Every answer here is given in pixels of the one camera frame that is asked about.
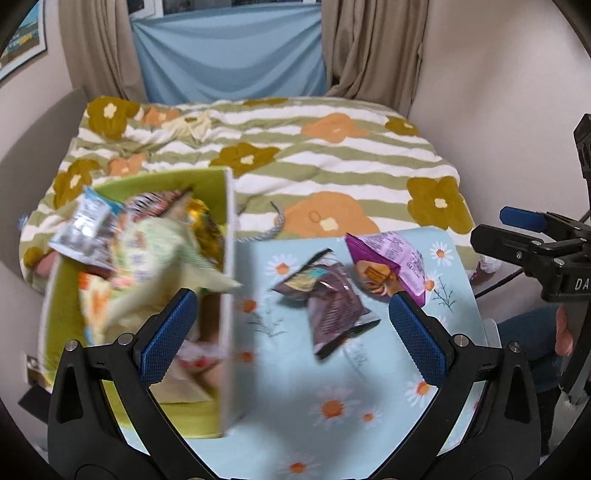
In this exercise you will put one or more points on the yellow-green cardboard box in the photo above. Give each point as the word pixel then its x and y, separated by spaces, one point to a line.
pixel 203 184

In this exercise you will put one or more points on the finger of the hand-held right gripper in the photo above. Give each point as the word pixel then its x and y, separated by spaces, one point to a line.
pixel 508 244
pixel 521 218

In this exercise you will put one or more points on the silver blue snack packet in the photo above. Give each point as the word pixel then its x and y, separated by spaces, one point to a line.
pixel 87 230

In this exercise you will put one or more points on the dark brown snack packet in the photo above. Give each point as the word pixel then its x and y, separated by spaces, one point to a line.
pixel 337 309

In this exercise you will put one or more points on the gold chocolate snack packet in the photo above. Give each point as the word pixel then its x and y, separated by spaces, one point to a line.
pixel 207 230

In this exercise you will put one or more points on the framed wall picture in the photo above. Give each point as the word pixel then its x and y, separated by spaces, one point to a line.
pixel 23 41

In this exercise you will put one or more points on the person's right hand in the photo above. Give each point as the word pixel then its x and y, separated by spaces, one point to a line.
pixel 564 332

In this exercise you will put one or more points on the window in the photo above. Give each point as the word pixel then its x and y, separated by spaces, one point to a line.
pixel 194 5

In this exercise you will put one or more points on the red chili snack packet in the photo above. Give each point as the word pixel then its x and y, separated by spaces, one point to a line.
pixel 157 203

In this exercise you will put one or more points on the light blue daisy cloth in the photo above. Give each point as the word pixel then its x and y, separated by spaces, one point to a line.
pixel 300 392

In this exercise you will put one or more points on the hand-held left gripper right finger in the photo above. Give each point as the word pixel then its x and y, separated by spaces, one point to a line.
pixel 418 341

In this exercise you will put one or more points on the blue hanging cloth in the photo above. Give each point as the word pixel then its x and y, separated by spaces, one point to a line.
pixel 231 55

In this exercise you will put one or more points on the purple snack packet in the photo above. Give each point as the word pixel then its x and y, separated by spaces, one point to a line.
pixel 392 258

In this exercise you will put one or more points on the pink snack packet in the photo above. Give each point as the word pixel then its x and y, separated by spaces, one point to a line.
pixel 198 357

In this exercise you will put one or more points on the pale green snack packet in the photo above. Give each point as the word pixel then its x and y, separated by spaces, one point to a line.
pixel 157 249

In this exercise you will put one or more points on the person's jeans leg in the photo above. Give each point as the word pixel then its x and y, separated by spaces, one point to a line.
pixel 526 337

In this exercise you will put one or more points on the orange white snack packet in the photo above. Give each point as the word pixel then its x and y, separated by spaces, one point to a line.
pixel 97 300

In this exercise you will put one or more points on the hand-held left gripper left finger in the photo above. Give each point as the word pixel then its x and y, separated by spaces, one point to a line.
pixel 168 337

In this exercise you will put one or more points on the beige curtain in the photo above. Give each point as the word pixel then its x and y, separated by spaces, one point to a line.
pixel 378 50
pixel 101 50

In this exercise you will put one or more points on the white plastic bag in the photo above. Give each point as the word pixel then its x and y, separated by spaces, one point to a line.
pixel 485 272

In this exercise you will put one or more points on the flower striped blanket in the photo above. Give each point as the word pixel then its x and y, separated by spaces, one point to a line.
pixel 323 161

